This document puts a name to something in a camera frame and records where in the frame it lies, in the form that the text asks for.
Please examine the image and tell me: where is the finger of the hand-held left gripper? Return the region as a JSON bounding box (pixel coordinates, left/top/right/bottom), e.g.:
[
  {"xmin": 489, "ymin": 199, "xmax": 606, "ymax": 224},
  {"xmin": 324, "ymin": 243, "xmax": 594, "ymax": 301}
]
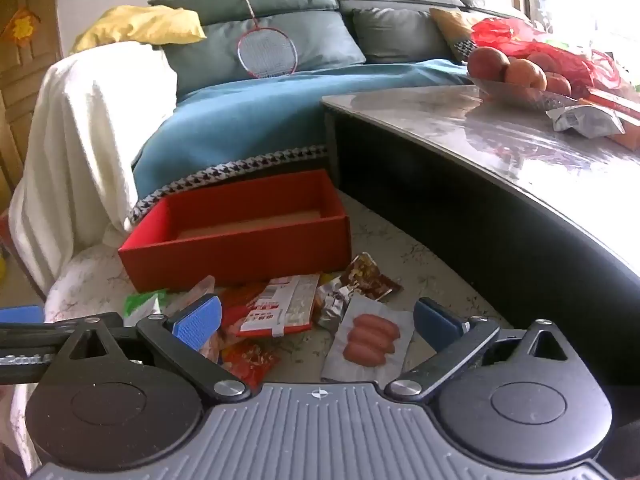
[{"xmin": 0, "ymin": 305, "xmax": 125, "ymax": 348}]

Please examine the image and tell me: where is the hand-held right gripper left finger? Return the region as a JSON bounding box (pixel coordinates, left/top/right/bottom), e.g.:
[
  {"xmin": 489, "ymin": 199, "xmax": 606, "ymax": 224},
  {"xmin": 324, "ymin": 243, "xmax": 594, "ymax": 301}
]
[{"xmin": 54, "ymin": 294, "xmax": 251, "ymax": 404}]

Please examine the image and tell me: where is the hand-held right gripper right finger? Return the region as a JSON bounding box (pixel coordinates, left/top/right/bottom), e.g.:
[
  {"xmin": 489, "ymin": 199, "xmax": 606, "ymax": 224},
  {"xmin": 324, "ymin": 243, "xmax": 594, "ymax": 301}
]
[{"xmin": 384, "ymin": 297, "xmax": 584, "ymax": 402}]

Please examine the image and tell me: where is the green snack packet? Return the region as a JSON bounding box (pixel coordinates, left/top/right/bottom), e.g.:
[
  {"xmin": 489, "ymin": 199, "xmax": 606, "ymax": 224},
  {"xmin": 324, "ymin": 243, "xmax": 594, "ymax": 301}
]
[{"xmin": 122, "ymin": 289, "xmax": 170, "ymax": 322}]

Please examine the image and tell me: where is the red gummy packet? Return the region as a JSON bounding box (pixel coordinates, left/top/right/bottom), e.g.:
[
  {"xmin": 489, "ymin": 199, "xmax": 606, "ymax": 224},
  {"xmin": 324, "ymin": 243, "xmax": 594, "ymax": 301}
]
[{"xmin": 220, "ymin": 335, "xmax": 281, "ymax": 390}]

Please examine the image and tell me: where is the white sausage packet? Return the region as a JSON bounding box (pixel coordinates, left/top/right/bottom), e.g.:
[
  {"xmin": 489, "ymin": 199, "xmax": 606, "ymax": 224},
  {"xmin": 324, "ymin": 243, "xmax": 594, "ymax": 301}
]
[{"xmin": 320, "ymin": 294, "xmax": 416, "ymax": 385}]

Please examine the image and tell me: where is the red cardboard box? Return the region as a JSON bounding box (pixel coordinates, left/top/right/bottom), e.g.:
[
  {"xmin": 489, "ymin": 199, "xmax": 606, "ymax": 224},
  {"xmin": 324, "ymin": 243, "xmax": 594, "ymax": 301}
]
[{"xmin": 118, "ymin": 170, "xmax": 352, "ymax": 293}]

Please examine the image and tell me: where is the brown torn snack packet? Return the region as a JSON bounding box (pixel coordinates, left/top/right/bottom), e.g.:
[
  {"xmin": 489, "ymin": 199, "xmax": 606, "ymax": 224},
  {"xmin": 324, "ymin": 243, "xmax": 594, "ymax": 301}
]
[{"xmin": 339, "ymin": 252, "xmax": 404, "ymax": 303}]

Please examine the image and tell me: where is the red and white snack packet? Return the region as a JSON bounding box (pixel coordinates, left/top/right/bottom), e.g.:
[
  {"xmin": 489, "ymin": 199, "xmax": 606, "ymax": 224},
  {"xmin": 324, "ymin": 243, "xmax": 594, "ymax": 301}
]
[{"xmin": 235, "ymin": 274, "xmax": 321, "ymax": 339}]

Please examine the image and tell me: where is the silver foil snack packet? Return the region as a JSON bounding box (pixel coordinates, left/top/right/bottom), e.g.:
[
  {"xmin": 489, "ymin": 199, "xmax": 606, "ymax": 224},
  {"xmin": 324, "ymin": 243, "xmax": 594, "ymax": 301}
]
[{"xmin": 312, "ymin": 280, "xmax": 353, "ymax": 332}]

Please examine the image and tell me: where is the dark coffee table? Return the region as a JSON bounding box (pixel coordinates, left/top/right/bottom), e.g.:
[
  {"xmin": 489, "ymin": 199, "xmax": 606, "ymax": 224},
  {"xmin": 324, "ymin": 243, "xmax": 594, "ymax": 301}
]
[{"xmin": 320, "ymin": 85, "xmax": 640, "ymax": 396}]

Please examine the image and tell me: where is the white towel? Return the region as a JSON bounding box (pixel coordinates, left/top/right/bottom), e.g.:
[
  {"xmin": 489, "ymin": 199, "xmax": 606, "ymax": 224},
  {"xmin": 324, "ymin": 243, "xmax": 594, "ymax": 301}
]
[{"xmin": 7, "ymin": 42, "xmax": 178, "ymax": 291}]

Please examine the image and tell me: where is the blue blanket with houndstooth trim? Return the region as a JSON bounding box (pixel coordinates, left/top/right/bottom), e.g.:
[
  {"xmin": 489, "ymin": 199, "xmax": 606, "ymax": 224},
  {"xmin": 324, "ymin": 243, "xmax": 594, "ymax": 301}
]
[{"xmin": 127, "ymin": 58, "xmax": 473, "ymax": 231}]

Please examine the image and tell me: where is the wooden door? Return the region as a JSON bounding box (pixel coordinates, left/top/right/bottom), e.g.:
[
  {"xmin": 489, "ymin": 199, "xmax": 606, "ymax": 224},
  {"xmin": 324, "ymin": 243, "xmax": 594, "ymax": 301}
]
[{"xmin": 0, "ymin": 0, "xmax": 63, "ymax": 196}]

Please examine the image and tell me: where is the glass fruit bowl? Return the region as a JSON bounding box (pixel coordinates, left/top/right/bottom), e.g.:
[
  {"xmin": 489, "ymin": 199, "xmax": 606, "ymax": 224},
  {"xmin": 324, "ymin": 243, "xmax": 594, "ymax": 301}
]
[{"xmin": 467, "ymin": 75, "xmax": 576, "ymax": 111}]

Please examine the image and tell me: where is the crumpled white snack bag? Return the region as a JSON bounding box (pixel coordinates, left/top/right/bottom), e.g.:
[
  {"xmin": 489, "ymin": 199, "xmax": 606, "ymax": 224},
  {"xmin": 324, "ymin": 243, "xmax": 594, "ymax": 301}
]
[{"xmin": 546, "ymin": 102, "xmax": 628, "ymax": 139}]

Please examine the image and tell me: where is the red badminton racket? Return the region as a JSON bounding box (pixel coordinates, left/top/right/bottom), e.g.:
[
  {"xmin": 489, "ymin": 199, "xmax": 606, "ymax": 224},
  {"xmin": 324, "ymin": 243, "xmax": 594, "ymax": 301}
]
[{"xmin": 228, "ymin": 0, "xmax": 298, "ymax": 79}]

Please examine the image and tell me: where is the orange-red flat box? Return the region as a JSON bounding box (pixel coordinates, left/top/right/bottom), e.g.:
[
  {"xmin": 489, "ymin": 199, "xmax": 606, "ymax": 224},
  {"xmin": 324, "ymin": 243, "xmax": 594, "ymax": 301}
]
[{"xmin": 585, "ymin": 87, "xmax": 640, "ymax": 151}]

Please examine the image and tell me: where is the red and yellow door ornament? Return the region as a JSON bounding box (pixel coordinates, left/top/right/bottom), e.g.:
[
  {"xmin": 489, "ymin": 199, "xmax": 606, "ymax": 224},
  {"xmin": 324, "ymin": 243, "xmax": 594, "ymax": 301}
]
[{"xmin": 2, "ymin": 7, "xmax": 41, "ymax": 48}]

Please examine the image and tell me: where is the dark grey cushion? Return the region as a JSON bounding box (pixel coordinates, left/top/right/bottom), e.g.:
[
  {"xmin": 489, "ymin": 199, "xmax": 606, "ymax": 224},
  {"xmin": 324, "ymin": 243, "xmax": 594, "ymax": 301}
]
[{"xmin": 351, "ymin": 7, "xmax": 458, "ymax": 64}]

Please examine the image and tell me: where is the patterned throw pillow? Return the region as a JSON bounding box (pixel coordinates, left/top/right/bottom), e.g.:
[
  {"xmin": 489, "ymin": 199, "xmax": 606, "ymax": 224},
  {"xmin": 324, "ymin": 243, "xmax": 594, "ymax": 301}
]
[{"xmin": 430, "ymin": 7, "xmax": 481, "ymax": 63}]

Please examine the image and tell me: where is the red plastic bag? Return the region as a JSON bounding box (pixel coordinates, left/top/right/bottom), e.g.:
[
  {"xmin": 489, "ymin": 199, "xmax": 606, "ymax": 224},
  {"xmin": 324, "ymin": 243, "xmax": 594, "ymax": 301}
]
[{"xmin": 471, "ymin": 17, "xmax": 621, "ymax": 92}]

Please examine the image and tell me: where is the large grey-green cushion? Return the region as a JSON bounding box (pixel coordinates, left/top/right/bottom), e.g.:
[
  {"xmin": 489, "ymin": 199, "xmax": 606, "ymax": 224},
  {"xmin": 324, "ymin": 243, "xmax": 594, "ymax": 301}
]
[{"xmin": 162, "ymin": 10, "xmax": 368, "ymax": 97}]

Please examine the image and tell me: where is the yellow pillow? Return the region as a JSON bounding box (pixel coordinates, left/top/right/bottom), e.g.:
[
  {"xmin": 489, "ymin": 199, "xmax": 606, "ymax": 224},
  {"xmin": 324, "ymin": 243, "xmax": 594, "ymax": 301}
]
[{"xmin": 70, "ymin": 5, "xmax": 207, "ymax": 56}]

